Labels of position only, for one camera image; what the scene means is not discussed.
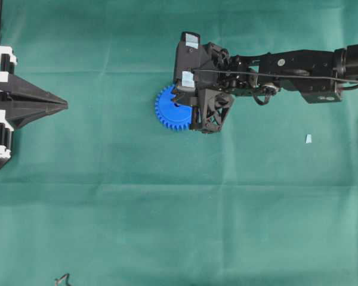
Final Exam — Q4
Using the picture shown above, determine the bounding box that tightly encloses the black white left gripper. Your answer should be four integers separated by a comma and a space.
0, 45, 68, 158

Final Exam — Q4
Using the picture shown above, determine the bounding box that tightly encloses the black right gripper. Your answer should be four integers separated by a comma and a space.
171, 31, 236, 107

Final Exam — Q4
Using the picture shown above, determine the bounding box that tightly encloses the blue plastic gear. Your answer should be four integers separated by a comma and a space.
155, 85, 192, 131

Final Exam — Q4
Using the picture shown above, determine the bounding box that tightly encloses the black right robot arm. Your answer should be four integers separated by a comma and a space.
172, 32, 358, 106

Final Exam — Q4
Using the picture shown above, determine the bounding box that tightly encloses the green table cloth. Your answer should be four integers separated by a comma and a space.
0, 1, 358, 285

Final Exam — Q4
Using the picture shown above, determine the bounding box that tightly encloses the small pale tape scrap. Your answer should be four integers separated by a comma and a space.
305, 134, 312, 144

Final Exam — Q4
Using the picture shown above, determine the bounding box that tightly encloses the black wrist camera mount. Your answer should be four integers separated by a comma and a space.
189, 89, 234, 133

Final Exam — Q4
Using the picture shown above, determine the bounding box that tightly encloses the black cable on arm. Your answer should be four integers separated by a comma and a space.
190, 67, 358, 107

